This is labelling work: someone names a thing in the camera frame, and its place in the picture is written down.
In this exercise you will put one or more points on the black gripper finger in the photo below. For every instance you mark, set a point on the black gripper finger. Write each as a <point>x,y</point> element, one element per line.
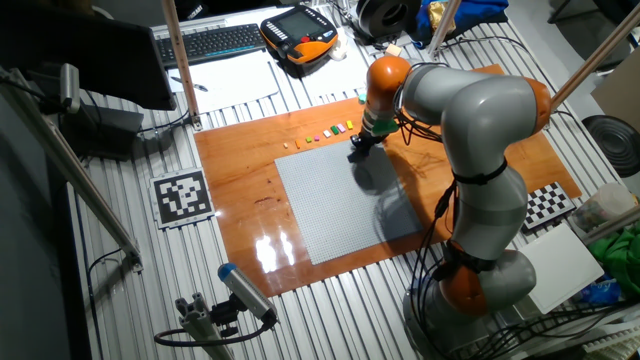
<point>365,150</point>
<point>354,146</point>

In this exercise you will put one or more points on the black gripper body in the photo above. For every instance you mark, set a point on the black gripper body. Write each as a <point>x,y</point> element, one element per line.
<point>369,138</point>

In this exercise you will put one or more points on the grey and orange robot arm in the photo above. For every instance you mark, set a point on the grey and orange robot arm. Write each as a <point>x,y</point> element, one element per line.
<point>485,125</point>

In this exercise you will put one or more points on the yellow Lego brick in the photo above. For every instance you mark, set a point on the yellow Lego brick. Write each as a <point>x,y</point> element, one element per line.
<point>349,124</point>

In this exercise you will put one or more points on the pink Lego brick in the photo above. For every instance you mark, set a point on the pink Lego brick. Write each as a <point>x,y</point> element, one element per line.
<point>341,128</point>

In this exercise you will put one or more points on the grey Lego baseplate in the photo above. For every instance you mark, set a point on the grey Lego baseplate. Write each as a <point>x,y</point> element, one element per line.
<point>320,200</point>

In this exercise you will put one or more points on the small teal block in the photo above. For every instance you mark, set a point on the small teal block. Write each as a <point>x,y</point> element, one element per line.
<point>362,98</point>

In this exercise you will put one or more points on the small tan block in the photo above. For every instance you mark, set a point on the small tan block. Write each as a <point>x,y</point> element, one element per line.
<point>393,50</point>

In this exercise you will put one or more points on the white crumpled tissue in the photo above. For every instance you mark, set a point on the white crumpled tissue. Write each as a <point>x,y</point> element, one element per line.
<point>339,49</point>

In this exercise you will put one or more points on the black round spool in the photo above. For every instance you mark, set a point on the black round spool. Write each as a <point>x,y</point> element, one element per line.
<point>385,17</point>

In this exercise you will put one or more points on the orange black teach pendant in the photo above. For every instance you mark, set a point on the orange black teach pendant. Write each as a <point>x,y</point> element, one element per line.
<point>300,32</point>

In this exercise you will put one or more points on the glossy wooden board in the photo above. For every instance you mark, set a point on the glossy wooden board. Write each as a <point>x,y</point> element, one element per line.
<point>240,200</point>

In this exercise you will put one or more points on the gold foil wrap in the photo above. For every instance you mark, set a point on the gold foil wrap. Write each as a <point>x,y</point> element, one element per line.
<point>439,14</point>

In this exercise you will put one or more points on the blue cloth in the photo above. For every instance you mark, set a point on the blue cloth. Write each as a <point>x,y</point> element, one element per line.
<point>480,12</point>

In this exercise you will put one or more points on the dark pen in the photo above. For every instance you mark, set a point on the dark pen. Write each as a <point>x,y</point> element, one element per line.
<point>189,84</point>

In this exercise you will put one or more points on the black computer keyboard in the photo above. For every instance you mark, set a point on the black computer keyboard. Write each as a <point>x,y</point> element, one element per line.
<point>210,44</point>

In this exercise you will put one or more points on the black white fiducial marker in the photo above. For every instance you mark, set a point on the black white fiducial marker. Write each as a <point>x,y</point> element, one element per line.
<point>182,198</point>

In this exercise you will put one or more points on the black white checkerboard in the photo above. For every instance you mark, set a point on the black white checkerboard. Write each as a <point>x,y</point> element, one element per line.
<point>547,205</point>

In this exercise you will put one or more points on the white flat box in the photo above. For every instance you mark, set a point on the white flat box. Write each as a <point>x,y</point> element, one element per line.
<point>565,270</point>

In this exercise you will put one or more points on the short aluminium profile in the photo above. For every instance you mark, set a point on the short aluminium profile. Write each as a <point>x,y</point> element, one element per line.
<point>200,325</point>

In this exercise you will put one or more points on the clear plastic jar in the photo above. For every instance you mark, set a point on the clear plastic jar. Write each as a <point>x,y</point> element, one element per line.
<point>605,205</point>

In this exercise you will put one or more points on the black ribbed round object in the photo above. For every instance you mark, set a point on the black ribbed round object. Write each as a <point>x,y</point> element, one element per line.
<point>617,145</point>

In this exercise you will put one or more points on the dark box under monitor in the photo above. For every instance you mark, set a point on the dark box under monitor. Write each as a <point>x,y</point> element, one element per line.
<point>105,132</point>

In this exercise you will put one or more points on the blue plastic bag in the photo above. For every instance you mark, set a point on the blue plastic bag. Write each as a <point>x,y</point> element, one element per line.
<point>600,292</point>

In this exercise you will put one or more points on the black computer monitor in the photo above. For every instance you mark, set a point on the black computer monitor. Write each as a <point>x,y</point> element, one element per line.
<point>90,50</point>

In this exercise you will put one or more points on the green cloth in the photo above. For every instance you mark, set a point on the green cloth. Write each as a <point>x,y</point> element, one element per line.
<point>625,260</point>

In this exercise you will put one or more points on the white ribbed plastic part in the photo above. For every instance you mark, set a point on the white ribbed plastic part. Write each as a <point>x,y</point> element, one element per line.
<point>612,341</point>

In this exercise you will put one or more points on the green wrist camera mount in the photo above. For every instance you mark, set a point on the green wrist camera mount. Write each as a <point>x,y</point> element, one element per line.
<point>385,127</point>

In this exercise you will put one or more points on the silver frame post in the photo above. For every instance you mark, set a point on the silver frame post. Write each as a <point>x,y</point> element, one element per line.
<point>442,27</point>

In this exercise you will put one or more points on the silver camera with blue end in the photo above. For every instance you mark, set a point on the silver camera with blue end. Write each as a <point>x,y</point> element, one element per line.
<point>245,291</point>

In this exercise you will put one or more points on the slanted frame post with bracket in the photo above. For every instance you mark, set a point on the slanted frame post with bracket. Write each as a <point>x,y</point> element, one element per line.
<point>179,60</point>

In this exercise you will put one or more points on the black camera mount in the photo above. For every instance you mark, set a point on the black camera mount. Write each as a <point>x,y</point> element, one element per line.
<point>224,315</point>

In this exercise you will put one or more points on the slanted bare frame post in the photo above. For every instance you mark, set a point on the slanted bare frame post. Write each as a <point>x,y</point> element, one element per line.
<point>600,50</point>

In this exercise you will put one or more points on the long aluminium frame beam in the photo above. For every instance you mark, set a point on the long aluminium frame beam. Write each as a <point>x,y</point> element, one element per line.
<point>65,160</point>

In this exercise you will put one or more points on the silver camera on beam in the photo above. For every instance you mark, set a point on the silver camera on beam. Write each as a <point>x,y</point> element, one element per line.
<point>70,87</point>

